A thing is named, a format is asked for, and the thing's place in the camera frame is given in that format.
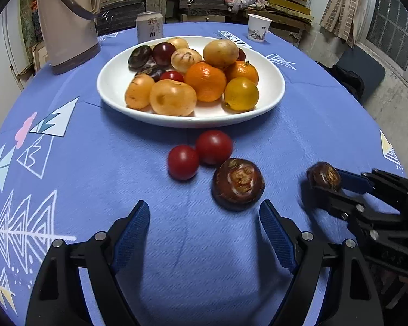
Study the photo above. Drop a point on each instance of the beige thermos jug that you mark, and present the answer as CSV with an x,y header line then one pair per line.
x,y
68,34

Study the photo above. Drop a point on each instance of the blue printed tablecloth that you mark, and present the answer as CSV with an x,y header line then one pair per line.
x,y
88,176

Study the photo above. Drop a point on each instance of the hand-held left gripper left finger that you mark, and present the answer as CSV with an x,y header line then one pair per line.
x,y
132,234

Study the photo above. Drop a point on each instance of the dark blue chair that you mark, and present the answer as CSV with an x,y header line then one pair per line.
x,y
367,71

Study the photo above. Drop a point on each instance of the tan spotted round fruit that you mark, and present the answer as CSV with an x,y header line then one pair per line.
x,y
172,97
139,91

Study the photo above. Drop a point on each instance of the white paper cup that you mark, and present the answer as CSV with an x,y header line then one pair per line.
x,y
258,30

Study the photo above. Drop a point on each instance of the silver drink can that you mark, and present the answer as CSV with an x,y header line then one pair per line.
x,y
149,29

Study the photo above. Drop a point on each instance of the red cherry tomato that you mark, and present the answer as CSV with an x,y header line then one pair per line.
x,y
214,147
171,75
183,162

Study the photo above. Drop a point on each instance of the yellow-orange citrus fruit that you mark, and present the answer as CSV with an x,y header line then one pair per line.
x,y
241,94

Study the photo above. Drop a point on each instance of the window with metal grille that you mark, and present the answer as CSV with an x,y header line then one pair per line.
x,y
394,30

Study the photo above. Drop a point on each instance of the dark red plum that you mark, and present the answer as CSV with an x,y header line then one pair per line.
x,y
240,54
163,53

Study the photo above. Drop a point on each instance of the orange mandarin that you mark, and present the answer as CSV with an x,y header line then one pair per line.
x,y
242,71
205,82

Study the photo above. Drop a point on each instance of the stacks of wooden boards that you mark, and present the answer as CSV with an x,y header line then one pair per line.
x,y
204,0

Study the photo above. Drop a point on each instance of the cardboard sheets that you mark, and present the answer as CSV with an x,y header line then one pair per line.
x,y
37,57

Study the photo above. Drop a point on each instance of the small yellow passion fruit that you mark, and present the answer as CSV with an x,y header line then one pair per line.
x,y
177,43

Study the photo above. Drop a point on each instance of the white plate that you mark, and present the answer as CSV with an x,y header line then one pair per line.
x,y
115,85

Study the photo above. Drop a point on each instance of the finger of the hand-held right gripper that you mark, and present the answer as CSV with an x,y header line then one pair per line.
x,y
355,181
340,203

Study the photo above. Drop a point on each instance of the black garment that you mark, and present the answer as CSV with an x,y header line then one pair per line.
x,y
346,81

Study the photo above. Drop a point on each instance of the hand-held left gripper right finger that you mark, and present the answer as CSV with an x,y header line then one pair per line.
x,y
275,236

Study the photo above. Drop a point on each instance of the brick pattern sheet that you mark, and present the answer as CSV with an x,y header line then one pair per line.
x,y
343,10

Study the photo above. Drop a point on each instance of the green marbled board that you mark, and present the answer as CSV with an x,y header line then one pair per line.
x,y
27,17

